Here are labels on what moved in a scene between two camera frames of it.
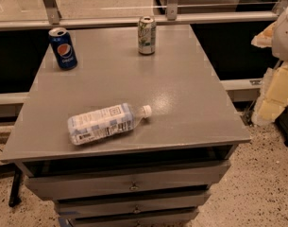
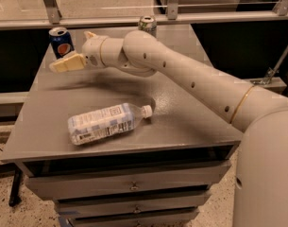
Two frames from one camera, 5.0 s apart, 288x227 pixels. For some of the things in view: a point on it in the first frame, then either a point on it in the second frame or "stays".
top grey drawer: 44,181 stays
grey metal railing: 172,17 stays
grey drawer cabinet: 160,173 stays
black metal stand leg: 14,200 stays
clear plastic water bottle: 106,122 stays
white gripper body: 285,35 -> 92,52
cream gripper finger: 264,39 -> 90,35
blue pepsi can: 63,46 stays
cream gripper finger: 277,92 -> 71,63
